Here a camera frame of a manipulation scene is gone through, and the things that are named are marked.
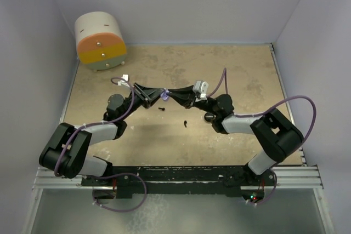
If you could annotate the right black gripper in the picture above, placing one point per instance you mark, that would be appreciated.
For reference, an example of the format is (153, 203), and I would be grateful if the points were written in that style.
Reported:
(183, 96)

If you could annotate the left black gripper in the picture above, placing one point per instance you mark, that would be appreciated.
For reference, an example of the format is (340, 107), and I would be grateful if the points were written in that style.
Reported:
(151, 92)

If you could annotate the purple earbud charging case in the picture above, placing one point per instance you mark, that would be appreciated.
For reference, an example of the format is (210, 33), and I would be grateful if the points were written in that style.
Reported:
(164, 95)

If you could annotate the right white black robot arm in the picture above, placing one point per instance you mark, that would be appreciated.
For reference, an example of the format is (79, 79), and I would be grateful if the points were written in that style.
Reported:
(276, 134)

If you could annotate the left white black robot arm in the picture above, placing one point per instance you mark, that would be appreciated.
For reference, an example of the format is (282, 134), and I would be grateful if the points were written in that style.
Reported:
(66, 151)

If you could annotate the black earbud charging case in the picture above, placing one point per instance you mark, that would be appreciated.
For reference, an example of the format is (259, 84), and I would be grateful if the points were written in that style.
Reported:
(208, 117)

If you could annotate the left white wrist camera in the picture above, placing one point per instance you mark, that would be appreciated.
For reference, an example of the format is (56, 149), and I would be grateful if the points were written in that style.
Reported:
(124, 82)

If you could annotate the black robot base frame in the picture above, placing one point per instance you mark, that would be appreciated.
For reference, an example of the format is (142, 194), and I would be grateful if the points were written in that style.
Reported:
(125, 181)

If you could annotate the aluminium extrusion rail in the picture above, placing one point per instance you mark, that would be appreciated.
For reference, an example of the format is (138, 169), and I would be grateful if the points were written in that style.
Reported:
(288, 178)

